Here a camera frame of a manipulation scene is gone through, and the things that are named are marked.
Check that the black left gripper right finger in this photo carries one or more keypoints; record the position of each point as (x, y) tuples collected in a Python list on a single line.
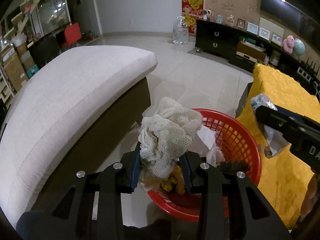
[(189, 163)]

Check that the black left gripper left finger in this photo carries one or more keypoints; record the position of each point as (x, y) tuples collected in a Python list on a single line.
[(132, 167)]

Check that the yellow orange peel trash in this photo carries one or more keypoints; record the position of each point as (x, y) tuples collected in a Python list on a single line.
[(175, 182)]

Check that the large white tissue paper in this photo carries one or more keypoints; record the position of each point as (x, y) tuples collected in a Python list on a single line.
[(205, 145)]

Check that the clear printed plastic wrapper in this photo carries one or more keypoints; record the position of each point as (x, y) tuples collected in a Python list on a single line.
[(275, 141)]

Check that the black plastic wrapper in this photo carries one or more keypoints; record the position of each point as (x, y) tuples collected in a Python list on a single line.
[(233, 167)]

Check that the person right hand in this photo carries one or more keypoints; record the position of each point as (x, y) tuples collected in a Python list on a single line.
[(311, 197)]

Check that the light blue globe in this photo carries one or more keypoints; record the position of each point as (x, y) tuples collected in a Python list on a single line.
[(299, 47)]

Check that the pink plush toy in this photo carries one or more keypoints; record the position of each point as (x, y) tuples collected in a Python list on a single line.
[(288, 44)]

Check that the framed picture right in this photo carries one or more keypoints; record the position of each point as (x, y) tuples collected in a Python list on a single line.
[(276, 39)]

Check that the black TV cabinet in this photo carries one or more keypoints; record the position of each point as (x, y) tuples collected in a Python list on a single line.
[(244, 50)]

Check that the white framed picture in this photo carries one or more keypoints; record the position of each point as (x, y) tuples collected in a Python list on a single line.
[(264, 33)]

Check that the blue framed picture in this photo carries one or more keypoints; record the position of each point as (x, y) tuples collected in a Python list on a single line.
[(252, 28)]

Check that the clear water jug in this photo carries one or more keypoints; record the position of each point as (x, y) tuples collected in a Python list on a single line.
[(180, 31)]

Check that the red chair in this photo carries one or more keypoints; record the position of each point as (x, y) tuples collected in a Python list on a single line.
[(72, 35)]

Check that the wall mounted black television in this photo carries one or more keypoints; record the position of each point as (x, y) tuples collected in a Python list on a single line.
[(301, 16)]

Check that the red festive wall poster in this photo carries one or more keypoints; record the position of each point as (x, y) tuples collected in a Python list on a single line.
[(192, 10)]

